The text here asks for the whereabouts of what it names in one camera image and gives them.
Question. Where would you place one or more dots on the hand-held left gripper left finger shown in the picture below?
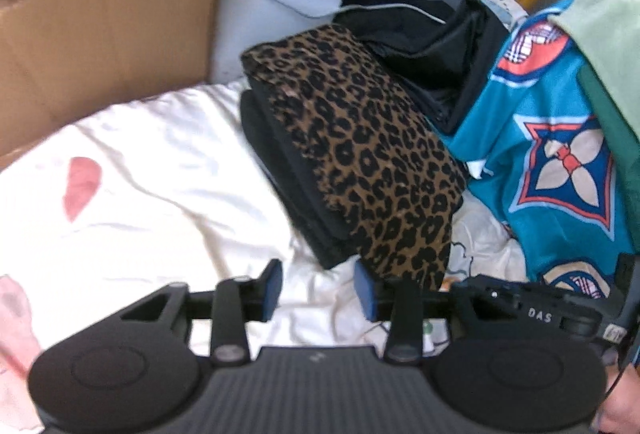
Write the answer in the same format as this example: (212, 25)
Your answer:
(273, 289)

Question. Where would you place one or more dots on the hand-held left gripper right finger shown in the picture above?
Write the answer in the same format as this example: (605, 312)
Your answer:
(363, 290)

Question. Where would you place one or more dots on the leopard print garment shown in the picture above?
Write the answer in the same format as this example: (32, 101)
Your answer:
(370, 153)

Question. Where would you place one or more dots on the folded black clothes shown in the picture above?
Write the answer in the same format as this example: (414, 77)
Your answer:
(295, 184)

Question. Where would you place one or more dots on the person's right hand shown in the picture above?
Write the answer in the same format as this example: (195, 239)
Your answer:
(627, 411)

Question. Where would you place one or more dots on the white printed blanket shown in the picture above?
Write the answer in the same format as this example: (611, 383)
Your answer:
(165, 194)

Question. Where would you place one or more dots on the teal printed jersey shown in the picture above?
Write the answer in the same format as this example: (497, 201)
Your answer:
(525, 123)

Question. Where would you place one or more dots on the dark green cloth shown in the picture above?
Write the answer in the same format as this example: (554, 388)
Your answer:
(615, 113)

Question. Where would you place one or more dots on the black crumpled garment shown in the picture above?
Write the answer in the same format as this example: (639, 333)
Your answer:
(450, 63)

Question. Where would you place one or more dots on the light green cloth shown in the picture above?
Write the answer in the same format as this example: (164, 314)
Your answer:
(605, 18)

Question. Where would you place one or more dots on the brown cardboard sheet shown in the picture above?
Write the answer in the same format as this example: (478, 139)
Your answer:
(100, 38)

